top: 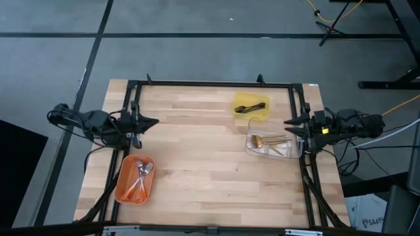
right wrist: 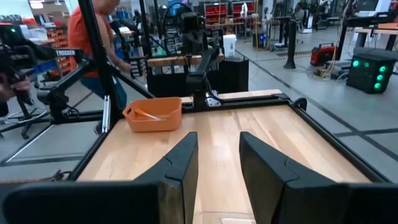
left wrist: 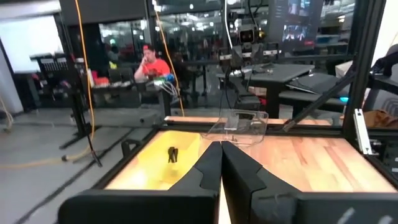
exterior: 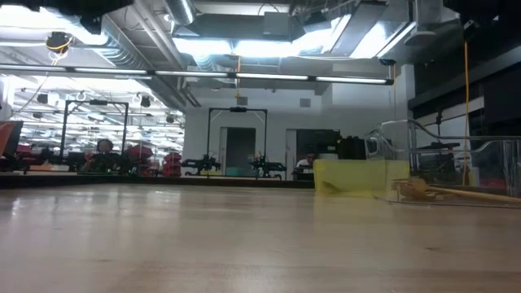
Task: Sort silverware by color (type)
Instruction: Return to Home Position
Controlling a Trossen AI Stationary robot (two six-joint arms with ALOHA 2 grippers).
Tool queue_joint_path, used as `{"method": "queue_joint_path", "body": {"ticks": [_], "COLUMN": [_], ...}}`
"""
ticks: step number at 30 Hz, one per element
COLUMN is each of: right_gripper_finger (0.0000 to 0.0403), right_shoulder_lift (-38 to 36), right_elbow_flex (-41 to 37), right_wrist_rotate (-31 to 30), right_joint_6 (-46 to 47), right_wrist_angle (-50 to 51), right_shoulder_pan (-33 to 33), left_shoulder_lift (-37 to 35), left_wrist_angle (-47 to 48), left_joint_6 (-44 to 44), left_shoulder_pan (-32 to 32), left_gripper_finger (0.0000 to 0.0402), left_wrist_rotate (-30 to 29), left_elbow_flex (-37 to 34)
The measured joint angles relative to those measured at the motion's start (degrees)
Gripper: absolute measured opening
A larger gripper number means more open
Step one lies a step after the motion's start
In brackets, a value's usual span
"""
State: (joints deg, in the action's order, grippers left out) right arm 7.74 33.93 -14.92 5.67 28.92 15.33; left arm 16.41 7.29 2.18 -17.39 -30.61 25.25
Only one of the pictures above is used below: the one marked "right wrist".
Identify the black aluminium table frame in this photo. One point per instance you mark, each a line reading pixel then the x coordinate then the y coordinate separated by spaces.
pixel 326 133

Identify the red storage shelf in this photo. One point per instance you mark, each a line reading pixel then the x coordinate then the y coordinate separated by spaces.
pixel 217 14

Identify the white plastic container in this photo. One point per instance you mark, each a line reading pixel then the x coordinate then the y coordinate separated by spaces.
pixel 230 46

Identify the black-framed wooden desk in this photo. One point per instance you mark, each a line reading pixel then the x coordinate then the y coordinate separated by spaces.
pixel 373 31

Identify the black swivel chair base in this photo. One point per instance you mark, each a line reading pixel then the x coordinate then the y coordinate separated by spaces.
pixel 26 119

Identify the orange plastic bin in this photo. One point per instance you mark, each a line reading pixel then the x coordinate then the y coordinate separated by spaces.
pixel 155 124

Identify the black computer green lights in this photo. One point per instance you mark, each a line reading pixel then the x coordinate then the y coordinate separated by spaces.
pixel 370 77

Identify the person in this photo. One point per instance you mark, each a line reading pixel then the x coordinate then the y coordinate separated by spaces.
pixel 75 37
pixel 299 13

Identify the wooden background table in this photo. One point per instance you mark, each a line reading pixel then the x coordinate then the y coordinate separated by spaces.
pixel 230 77

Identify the red equipment case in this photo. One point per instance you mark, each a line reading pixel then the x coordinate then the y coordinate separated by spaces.
pixel 323 55

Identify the person's hand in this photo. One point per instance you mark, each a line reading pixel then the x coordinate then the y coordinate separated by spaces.
pixel 15 87

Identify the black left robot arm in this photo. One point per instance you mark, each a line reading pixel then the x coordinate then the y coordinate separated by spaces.
pixel 199 84

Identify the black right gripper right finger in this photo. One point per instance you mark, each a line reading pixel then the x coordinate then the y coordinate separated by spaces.
pixel 311 202

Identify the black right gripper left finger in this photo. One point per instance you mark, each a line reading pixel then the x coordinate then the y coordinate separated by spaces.
pixel 124 202

